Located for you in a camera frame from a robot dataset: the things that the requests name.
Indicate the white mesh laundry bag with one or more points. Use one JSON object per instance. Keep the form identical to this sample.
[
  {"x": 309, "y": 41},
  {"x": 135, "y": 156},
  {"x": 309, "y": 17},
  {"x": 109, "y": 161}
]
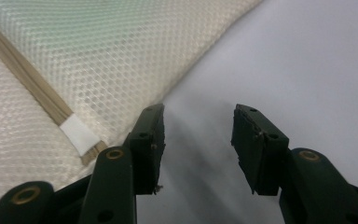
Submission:
[{"x": 99, "y": 68}]

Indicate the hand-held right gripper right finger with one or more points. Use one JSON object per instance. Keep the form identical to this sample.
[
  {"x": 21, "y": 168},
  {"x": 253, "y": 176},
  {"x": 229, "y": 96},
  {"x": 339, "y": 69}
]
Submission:
[{"x": 258, "y": 155}]

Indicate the light green cloth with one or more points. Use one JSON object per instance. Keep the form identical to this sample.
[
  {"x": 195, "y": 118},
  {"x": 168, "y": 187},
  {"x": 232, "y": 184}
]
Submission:
[{"x": 43, "y": 21}]

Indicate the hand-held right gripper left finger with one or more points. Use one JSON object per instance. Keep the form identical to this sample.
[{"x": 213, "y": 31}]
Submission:
[{"x": 147, "y": 149}]

